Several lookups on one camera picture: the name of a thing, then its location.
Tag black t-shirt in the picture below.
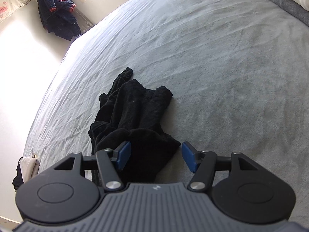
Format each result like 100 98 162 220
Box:
88 68 181 184

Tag clothes beside bed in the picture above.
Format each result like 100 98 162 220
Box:
12 157 40 191

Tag grey bed sheet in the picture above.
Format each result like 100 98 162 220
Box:
24 0 308 226

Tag dark hanging jacket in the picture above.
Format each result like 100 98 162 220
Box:
37 0 81 41

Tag grey folded garment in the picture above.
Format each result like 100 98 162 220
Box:
270 0 309 27

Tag white red wall poster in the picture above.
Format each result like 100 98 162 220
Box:
0 0 23 22

